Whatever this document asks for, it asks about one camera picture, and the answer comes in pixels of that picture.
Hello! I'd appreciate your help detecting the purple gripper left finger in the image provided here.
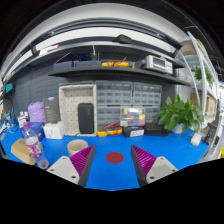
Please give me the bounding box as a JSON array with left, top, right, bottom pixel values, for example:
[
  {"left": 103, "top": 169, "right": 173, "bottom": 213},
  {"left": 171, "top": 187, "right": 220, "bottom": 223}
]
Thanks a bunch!
[{"left": 47, "top": 145, "right": 96, "bottom": 187}]

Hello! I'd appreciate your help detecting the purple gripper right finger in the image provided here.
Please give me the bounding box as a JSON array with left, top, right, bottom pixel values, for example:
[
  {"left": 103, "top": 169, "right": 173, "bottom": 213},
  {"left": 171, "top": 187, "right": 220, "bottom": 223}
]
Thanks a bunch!
[{"left": 131, "top": 145, "right": 178, "bottom": 187}]

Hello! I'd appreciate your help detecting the clear plastic water bottle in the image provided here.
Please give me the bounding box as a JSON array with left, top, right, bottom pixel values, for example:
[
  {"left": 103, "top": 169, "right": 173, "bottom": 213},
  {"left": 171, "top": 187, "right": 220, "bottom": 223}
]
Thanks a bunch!
[{"left": 23, "top": 122, "right": 49, "bottom": 170}]

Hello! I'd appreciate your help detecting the blue table mat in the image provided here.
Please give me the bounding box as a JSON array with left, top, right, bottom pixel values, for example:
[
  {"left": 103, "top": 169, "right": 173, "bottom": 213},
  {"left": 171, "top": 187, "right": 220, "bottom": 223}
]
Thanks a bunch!
[{"left": 0, "top": 124, "right": 211, "bottom": 192}]

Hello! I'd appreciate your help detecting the red round coaster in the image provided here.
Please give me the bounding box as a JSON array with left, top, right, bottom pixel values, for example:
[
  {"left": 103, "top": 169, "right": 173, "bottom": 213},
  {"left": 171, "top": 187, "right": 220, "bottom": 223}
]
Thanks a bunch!
[{"left": 106, "top": 152, "right": 124, "bottom": 164}]

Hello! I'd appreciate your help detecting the black flat case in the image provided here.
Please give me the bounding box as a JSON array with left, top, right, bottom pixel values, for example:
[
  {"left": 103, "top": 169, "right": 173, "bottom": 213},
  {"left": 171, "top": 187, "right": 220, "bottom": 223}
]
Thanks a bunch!
[{"left": 144, "top": 123, "right": 169, "bottom": 136}]

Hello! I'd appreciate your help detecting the black box with label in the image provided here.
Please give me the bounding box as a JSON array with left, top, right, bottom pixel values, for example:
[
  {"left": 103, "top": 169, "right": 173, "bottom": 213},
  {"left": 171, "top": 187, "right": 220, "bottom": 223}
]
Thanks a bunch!
[{"left": 123, "top": 126, "right": 144, "bottom": 137}]

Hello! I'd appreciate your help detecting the white small box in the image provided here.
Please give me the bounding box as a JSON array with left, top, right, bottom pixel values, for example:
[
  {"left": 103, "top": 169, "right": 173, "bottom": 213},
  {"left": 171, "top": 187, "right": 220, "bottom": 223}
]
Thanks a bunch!
[{"left": 43, "top": 121, "right": 65, "bottom": 139}]

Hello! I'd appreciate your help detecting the yellow red multimeter tool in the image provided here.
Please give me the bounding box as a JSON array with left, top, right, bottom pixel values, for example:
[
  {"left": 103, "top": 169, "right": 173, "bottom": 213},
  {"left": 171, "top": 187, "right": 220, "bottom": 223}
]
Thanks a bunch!
[{"left": 97, "top": 122, "right": 123, "bottom": 137}]

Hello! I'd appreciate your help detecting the black rectangular speaker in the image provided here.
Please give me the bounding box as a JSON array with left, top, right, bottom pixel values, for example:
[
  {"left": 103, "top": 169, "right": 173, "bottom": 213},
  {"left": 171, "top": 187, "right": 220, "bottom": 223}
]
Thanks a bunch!
[{"left": 78, "top": 103, "right": 94, "bottom": 134}]

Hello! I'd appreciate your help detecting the clear box of coloured parts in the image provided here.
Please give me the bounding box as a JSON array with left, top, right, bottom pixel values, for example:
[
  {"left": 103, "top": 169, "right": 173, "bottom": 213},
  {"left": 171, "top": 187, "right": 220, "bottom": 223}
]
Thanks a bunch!
[{"left": 120, "top": 107, "right": 145, "bottom": 127}]

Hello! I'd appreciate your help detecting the green potted plant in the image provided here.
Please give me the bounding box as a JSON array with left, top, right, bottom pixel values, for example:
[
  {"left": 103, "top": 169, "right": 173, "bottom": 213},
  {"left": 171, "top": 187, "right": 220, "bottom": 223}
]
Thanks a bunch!
[{"left": 157, "top": 95, "right": 204, "bottom": 133}]

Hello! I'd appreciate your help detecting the dark grey product box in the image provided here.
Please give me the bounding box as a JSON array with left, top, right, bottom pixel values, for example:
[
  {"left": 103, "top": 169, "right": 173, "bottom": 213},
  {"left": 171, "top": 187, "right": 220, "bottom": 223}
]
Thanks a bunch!
[{"left": 43, "top": 97, "right": 61, "bottom": 123}]

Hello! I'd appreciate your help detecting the brown cardboard box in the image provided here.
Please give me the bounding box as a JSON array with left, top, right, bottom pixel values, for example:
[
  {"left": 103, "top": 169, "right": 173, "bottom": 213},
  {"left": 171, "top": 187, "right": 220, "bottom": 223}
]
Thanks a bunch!
[{"left": 11, "top": 138, "right": 35, "bottom": 165}]

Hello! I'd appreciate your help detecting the white pegboard tray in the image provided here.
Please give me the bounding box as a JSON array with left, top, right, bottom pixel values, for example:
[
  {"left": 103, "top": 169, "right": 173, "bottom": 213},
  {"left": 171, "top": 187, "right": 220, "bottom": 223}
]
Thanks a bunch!
[{"left": 59, "top": 84, "right": 97, "bottom": 136}]

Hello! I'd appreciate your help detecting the grey drawer organizer cabinet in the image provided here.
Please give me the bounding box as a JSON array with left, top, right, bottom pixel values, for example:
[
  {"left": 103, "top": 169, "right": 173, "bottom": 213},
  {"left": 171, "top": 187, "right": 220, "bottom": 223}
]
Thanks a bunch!
[{"left": 95, "top": 81, "right": 162, "bottom": 127}]

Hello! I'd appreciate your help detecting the grey oscilloscope instrument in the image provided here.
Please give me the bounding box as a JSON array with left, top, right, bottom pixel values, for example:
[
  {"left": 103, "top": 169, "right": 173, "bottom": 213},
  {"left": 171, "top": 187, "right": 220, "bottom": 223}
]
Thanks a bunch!
[{"left": 133, "top": 55, "right": 173, "bottom": 74}]

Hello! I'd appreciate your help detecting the white metal rack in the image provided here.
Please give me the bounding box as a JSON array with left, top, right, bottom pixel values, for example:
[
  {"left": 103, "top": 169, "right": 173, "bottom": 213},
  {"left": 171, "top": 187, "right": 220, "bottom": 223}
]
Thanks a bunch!
[{"left": 180, "top": 32, "right": 219, "bottom": 126}]

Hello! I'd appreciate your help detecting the yellow tool on shelf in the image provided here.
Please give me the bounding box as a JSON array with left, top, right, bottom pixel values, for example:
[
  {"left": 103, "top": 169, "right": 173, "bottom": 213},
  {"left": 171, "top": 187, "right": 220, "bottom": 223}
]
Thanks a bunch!
[{"left": 101, "top": 57, "right": 130, "bottom": 67}]

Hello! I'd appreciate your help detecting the dark wall shelf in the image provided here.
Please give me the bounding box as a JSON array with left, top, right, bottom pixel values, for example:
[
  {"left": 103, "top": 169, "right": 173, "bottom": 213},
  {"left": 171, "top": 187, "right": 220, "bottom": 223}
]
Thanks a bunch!
[{"left": 48, "top": 66, "right": 189, "bottom": 86}]

